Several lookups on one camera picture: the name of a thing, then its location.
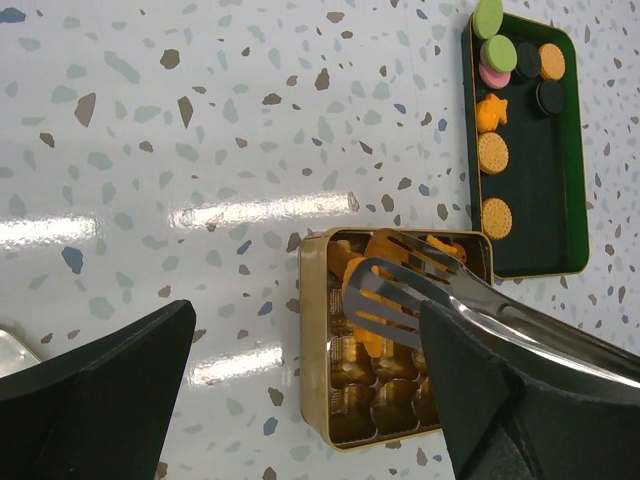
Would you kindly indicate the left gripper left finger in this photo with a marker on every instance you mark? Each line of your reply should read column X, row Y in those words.
column 100, row 411

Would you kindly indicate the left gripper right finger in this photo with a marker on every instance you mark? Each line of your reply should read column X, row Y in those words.
column 508, row 413

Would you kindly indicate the silver metal tongs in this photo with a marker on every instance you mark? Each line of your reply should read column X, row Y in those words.
column 471, row 302

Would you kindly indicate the green cookie tray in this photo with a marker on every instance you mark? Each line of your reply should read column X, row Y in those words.
column 544, row 181

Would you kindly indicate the silver tin lid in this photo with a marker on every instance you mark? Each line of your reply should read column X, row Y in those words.
column 15, row 356

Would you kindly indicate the gold cookie tin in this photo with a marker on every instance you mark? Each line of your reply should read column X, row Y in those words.
column 351, row 399

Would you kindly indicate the black sandwich cookie lower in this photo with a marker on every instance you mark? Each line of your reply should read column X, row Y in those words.
column 550, row 97

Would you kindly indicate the black sandwich cookie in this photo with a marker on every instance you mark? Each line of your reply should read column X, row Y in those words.
column 528, row 65
column 550, row 97

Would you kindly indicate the pink macaron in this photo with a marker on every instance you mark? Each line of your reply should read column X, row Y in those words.
column 492, row 79

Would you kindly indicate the orange sandwich cookie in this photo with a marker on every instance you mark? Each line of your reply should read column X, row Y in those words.
column 553, row 65

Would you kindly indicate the black sandwich cookie upper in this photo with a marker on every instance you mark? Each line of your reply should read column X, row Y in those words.
column 528, row 65

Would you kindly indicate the lower green macaron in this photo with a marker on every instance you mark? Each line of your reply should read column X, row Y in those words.
column 500, row 54

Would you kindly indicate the green macaron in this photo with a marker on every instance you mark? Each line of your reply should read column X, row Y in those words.
column 500, row 54
column 487, row 18

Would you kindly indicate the upper green macaron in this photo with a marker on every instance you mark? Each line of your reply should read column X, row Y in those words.
column 487, row 18

